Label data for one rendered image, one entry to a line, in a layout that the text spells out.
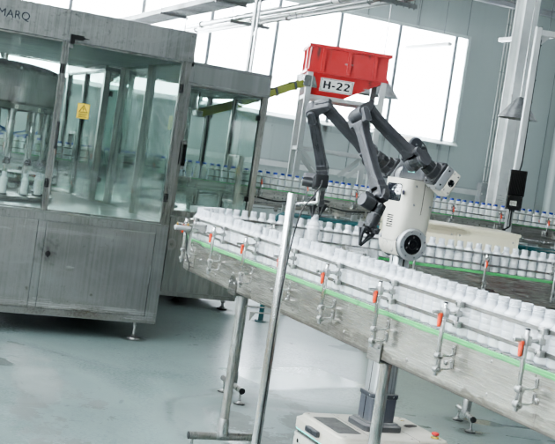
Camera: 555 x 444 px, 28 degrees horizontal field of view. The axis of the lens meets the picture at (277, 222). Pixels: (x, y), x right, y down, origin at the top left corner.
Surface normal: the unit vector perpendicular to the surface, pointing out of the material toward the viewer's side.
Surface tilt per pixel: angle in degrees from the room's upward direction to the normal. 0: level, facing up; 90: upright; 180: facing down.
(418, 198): 90
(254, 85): 90
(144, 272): 90
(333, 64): 90
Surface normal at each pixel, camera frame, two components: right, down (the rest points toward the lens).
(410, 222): 0.36, 0.29
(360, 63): 0.09, 0.06
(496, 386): -0.91, -0.11
